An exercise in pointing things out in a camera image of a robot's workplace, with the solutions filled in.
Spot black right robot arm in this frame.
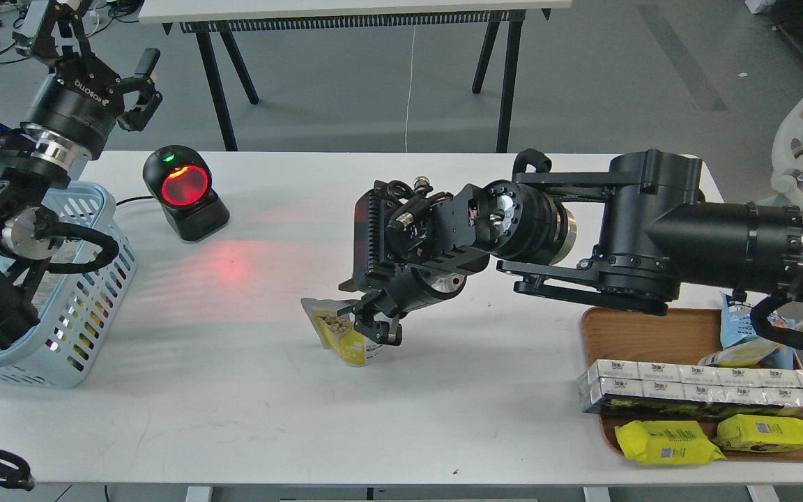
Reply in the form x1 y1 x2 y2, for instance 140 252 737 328
338 149 803 351

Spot yellow snack pouch under blue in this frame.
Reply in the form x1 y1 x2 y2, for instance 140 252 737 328
698 337 794 370

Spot background table black legs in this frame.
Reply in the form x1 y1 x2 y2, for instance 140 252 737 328
137 1 571 153

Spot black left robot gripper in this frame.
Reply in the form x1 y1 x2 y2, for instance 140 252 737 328
13 1 162 157

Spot white hanging cable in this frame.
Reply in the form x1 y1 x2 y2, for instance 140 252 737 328
404 25 417 153

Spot yellow wrapped snack pack right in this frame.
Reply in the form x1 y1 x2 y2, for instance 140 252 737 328
712 414 803 453

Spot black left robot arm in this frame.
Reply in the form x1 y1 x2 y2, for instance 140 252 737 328
0 1 162 349

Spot black barcode scanner red window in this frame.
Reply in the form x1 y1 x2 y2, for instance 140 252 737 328
142 145 230 242

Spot blue snack bag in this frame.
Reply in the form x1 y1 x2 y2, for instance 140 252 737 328
719 293 795 370

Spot brown wooden tray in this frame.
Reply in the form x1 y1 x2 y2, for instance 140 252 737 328
581 306 803 463

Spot yellow grey bean snack pouch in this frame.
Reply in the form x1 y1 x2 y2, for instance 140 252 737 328
300 298 385 367

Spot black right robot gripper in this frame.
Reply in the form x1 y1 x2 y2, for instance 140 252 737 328
338 178 493 346

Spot yellow wrapped snack pack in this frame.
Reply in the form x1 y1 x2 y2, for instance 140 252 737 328
712 414 803 453
615 420 725 465

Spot light blue plastic basket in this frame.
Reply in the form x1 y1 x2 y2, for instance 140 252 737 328
0 182 137 388

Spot yellow wrapped snack pack left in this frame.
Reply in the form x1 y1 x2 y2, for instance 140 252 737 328
615 420 725 465

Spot silver multipack snack box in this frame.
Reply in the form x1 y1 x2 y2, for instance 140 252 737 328
576 359 803 420

